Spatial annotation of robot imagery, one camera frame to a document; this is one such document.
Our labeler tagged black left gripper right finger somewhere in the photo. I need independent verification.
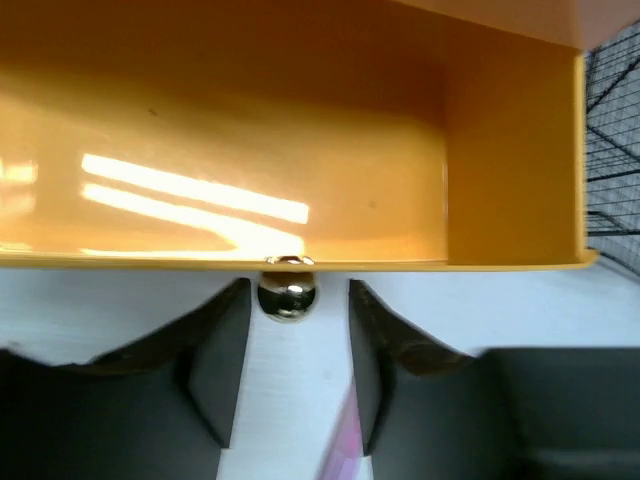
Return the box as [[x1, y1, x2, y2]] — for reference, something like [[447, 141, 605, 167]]
[[349, 280, 639, 479]]

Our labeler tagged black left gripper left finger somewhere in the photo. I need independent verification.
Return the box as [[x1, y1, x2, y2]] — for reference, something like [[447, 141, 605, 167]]
[[1, 278, 251, 479]]

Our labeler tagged pink highlighter pen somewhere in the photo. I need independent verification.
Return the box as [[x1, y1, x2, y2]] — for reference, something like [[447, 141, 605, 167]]
[[316, 378, 373, 480]]

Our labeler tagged round white drawer cabinet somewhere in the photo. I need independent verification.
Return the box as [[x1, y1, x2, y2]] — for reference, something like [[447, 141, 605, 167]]
[[0, 0, 640, 324]]

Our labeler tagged black wire mesh organizer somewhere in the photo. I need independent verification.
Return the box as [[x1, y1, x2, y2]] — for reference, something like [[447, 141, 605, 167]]
[[585, 22, 639, 276]]

